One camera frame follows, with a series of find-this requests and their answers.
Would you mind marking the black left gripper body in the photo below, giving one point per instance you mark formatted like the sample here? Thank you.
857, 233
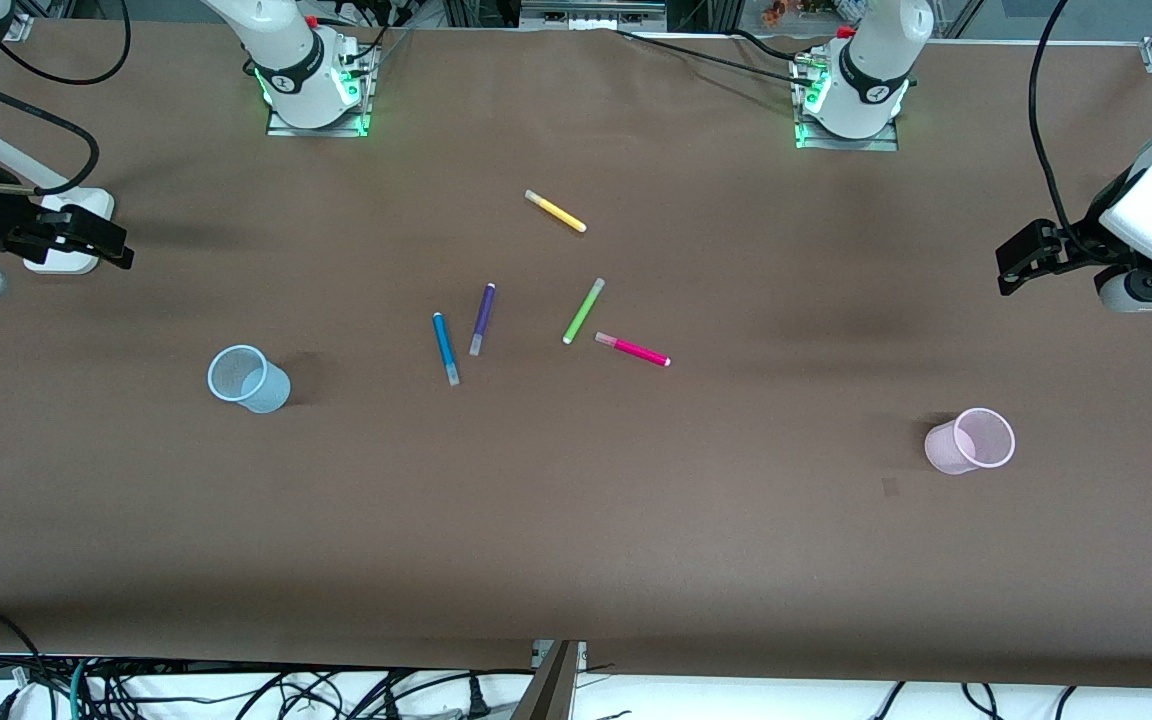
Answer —
1084, 243

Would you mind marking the blue marker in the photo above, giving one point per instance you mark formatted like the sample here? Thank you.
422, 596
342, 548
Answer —
445, 347

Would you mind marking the pink marker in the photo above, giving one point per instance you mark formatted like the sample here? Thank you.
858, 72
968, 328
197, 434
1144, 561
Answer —
633, 349

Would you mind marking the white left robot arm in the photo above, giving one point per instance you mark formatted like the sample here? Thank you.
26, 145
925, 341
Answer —
866, 100

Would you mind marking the translucent pink plastic cup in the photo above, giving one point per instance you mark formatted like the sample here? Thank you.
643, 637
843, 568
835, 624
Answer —
966, 445

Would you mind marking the translucent blue plastic cup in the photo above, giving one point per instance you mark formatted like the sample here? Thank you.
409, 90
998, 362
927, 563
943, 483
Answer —
256, 385

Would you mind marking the purple marker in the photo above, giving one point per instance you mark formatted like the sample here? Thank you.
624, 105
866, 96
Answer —
482, 318

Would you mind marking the green marker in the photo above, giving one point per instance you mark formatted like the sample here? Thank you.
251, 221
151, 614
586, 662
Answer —
583, 311

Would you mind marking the yellow marker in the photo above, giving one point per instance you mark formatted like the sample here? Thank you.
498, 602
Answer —
556, 211

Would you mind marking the silver metal box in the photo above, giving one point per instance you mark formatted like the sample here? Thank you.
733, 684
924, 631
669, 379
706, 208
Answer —
591, 12

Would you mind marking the brown table cover sheet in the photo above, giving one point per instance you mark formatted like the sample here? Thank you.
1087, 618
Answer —
576, 500

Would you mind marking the black power plug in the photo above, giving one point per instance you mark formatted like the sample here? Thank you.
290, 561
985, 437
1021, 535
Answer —
479, 700

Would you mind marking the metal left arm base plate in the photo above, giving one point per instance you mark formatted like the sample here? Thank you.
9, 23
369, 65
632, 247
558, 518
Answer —
886, 145

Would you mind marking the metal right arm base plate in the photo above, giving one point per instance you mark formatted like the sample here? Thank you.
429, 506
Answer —
281, 128

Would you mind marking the aluminium frame post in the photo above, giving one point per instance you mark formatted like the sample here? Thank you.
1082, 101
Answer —
548, 690

